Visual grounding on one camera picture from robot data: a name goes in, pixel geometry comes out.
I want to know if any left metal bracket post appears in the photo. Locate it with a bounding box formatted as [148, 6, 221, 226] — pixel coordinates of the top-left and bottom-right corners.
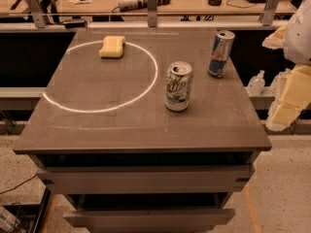
[25, 0, 47, 28]

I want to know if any black crate on floor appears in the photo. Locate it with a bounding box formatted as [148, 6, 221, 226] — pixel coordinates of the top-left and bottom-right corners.
[0, 188, 51, 233]

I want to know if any middle metal bracket post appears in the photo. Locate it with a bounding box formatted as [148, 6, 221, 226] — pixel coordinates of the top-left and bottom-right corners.
[147, 0, 157, 27]

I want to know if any lower grey drawer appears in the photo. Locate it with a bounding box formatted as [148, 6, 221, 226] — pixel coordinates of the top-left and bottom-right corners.
[63, 208, 235, 232]

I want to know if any clear sanitizer bottle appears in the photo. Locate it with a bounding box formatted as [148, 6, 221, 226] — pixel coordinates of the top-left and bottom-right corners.
[269, 68, 290, 96]
[247, 70, 265, 96]

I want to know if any white green 7up can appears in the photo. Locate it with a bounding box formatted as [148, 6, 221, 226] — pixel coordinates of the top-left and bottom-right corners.
[165, 61, 193, 112]

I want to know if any right metal bracket post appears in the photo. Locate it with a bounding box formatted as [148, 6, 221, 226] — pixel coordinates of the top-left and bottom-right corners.
[259, 0, 280, 26]

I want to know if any grey drawer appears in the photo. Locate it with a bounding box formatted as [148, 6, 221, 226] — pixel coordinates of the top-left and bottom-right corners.
[63, 208, 235, 232]
[37, 165, 255, 194]

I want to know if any black floor cable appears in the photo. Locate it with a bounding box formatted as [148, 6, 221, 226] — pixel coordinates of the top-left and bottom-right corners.
[0, 174, 39, 196]

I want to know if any clear sanitizer bottle left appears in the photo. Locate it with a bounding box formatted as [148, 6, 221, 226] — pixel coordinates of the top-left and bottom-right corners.
[247, 70, 265, 96]

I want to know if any blue silver Red Bull can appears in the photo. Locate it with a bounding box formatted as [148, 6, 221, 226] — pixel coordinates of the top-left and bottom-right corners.
[208, 30, 235, 78]

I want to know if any metal bracket post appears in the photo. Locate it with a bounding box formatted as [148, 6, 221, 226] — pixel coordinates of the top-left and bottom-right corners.
[259, 0, 280, 26]
[25, 0, 47, 28]
[147, 0, 157, 27]

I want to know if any clear sanitizer bottle right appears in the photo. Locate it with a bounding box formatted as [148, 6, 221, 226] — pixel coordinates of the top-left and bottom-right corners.
[269, 68, 290, 96]

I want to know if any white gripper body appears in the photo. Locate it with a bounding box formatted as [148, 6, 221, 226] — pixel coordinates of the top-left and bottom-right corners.
[283, 0, 311, 65]

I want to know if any yellow sponge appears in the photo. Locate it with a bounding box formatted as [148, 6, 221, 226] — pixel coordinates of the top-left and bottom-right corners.
[99, 36, 125, 58]

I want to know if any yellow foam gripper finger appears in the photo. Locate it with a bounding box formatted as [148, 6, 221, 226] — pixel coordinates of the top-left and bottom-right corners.
[262, 25, 288, 50]
[265, 64, 311, 131]

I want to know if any upper grey drawer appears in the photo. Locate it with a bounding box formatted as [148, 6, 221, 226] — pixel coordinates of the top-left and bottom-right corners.
[37, 165, 255, 194]

